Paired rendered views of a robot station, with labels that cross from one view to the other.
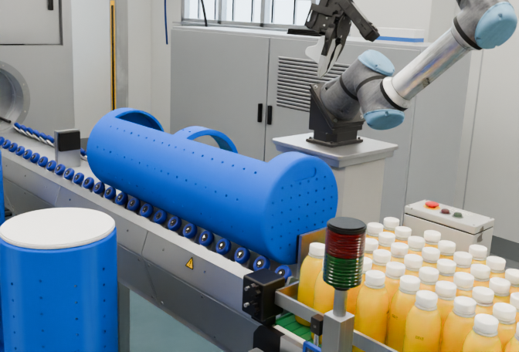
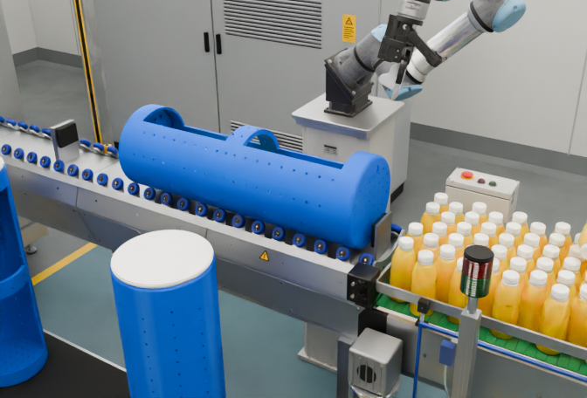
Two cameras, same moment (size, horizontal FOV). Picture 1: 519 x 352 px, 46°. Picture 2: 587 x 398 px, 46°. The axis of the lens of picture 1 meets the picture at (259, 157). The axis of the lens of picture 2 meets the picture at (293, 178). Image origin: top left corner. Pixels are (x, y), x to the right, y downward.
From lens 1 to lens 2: 0.76 m
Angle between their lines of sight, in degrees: 19
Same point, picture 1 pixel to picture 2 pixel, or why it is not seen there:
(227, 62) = not seen: outside the picture
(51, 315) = (183, 336)
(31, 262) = (162, 298)
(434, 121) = not seen: hidden behind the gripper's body
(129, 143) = (176, 151)
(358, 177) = (378, 140)
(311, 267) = (404, 258)
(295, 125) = (250, 54)
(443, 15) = not seen: outside the picture
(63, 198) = (86, 200)
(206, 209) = (284, 213)
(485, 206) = (429, 100)
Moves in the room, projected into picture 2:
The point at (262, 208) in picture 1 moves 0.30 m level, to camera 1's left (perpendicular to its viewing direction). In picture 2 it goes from (348, 213) to (241, 229)
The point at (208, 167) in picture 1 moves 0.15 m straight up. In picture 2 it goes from (279, 175) to (278, 127)
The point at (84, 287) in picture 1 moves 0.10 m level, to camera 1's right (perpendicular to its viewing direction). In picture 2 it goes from (205, 307) to (241, 300)
